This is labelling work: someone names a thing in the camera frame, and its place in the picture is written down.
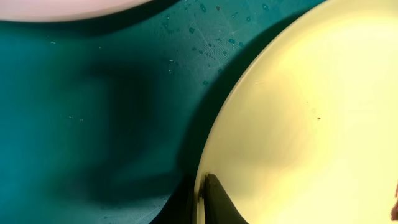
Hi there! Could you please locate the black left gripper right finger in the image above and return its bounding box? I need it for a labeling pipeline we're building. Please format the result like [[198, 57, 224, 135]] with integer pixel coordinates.
[[201, 174, 248, 224]]

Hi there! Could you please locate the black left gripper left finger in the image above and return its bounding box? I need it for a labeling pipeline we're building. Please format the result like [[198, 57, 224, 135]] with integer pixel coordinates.
[[150, 175, 195, 224]]

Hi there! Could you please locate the yellow plate with sauce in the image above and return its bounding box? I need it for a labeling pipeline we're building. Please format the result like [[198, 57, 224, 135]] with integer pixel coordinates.
[[194, 0, 397, 224]]

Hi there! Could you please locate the white plate with sauce streak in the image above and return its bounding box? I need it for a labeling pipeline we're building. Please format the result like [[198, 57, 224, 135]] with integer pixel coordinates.
[[1, 0, 150, 22]]

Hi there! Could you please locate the teal plastic tray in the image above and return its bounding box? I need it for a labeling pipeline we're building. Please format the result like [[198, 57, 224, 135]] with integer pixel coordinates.
[[1, 0, 317, 224]]

